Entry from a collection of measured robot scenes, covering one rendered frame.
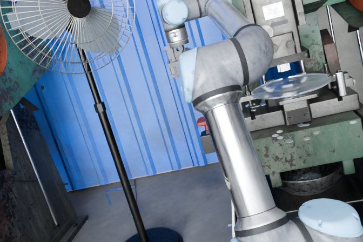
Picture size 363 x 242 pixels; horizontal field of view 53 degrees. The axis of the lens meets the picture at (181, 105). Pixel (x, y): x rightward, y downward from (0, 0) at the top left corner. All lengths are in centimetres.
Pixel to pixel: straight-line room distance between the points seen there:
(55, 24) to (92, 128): 152
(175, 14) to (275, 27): 45
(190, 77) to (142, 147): 214
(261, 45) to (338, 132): 64
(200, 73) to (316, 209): 37
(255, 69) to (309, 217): 33
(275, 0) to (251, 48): 63
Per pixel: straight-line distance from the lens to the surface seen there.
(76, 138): 309
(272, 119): 144
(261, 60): 84
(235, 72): 82
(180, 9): 115
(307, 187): 156
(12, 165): 228
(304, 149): 140
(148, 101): 280
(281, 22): 144
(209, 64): 80
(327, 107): 146
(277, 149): 139
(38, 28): 166
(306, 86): 139
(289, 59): 147
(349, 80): 158
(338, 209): 85
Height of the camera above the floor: 113
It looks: 13 degrees down
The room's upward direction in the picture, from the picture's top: 16 degrees counter-clockwise
